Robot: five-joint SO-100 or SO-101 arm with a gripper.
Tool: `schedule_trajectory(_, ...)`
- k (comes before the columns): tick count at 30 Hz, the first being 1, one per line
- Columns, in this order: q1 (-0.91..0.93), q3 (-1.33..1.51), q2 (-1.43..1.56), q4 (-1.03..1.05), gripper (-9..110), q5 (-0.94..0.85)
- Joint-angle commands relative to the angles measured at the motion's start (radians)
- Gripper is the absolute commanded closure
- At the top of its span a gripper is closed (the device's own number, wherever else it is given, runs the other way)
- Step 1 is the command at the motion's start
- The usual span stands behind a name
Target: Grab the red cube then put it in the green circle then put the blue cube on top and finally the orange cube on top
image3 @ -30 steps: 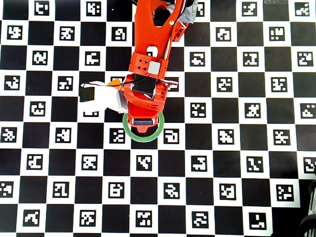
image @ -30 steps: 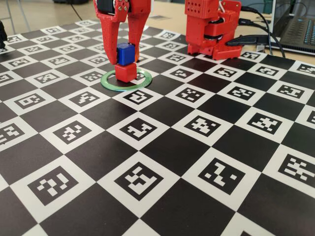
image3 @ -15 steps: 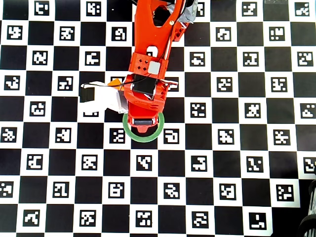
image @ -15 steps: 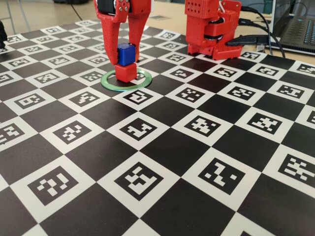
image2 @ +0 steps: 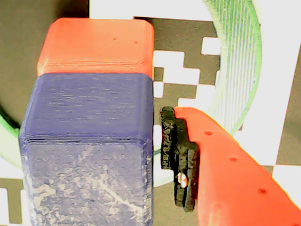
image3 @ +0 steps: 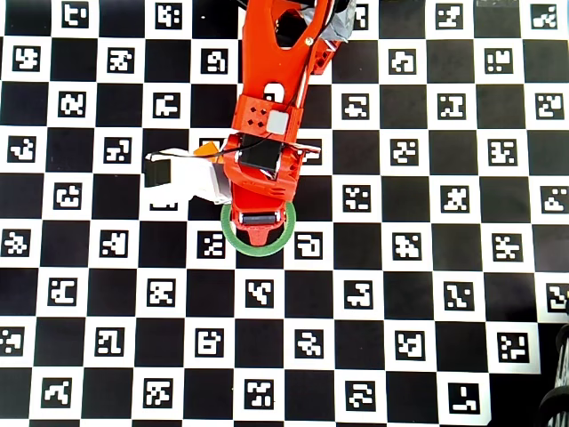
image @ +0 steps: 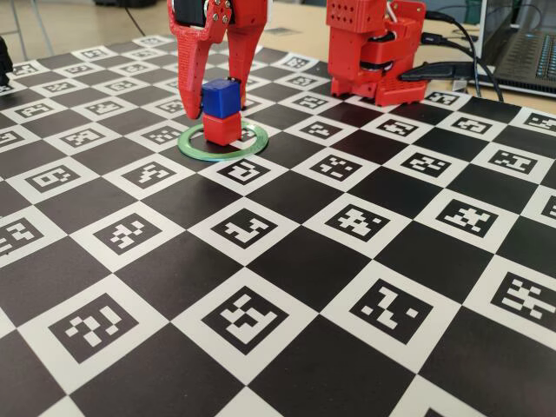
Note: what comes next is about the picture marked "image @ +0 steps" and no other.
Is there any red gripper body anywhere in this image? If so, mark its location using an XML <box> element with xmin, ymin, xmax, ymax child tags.
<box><xmin>171</xmin><ymin>0</ymin><xmax>269</xmax><ymax>32</ymax></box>

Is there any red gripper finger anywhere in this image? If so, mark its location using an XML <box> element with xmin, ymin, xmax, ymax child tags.
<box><xmin>167</xmin><ymin>0</ymin><xmax>237</xmax><ymax>121</ymax></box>
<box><xmin>225</xmin><ymin>24</ymin><xmax>267</xmax><ymax>109</ymax></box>

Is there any blue cube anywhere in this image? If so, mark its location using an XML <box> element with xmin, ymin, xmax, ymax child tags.
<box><xmin>200</xmin><ymin>77</ymin><xmax>242</xmax><ymax>119</ymax></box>

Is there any red cube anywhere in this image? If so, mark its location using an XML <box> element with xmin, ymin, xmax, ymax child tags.
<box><xmin>202</xmin><ymin>111</ymin><xmax>242</xmax><ymax>147</ymax></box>

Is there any black tripod leg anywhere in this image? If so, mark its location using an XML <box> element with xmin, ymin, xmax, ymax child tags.
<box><xmin>0</xmin><ymin>36</ymin><xmax>14</xmax><ymax>86</ymax></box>

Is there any black white marker mat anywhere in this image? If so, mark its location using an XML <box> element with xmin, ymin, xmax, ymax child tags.
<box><xmin>0</xmin><ymin>34</ymin><xmax>556</xmax><ymax>417</ymax></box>

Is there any dark laptop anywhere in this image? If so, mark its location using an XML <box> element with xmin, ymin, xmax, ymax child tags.
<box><xmin>480</xmin><ymin>0</ymin><xmax>556</xmax><ymax>97</ymax></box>

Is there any green ring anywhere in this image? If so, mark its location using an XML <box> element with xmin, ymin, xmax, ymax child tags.
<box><xmin>176</xmin><ymin>121</ymin><xmax>270</xmax><ymax>162</ymax></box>

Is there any black cable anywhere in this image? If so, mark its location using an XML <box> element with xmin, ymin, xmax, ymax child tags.
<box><xmin>420</xmin><ymin>32</ymin><xmax>506</xmax><ymax>103</ymax></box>
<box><xmin>424</xmin><ymin>10</ymin><xmax>483</xmax><ymax>100</ymax></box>

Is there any black clamp handle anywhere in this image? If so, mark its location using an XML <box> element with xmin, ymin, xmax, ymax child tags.
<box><xmin>398</xmin><ymin>60</ymin><xmax>484</xmax><ymax>83</ymax></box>

